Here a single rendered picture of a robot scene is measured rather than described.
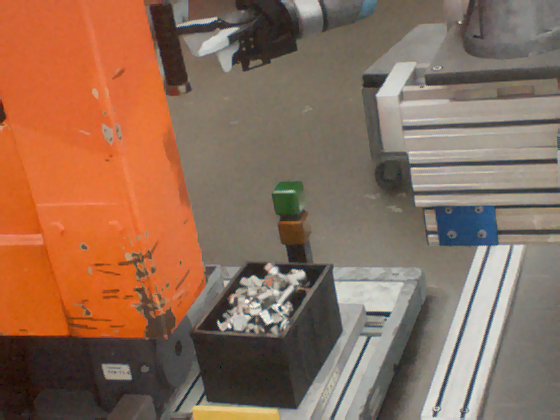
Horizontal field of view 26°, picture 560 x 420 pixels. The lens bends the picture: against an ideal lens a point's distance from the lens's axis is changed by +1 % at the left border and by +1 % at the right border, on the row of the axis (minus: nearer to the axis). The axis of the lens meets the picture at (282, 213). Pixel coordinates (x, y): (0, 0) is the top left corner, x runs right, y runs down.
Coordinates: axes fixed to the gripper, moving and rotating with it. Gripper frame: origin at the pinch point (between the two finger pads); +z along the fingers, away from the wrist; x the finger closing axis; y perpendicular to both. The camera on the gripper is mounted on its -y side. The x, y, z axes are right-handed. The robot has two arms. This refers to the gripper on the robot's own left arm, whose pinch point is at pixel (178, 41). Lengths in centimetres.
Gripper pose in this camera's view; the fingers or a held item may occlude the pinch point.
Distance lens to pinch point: 197.1
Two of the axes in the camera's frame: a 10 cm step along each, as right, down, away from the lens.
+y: 1.7, 8.9, 4.2
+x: -4.4, -3.1, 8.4
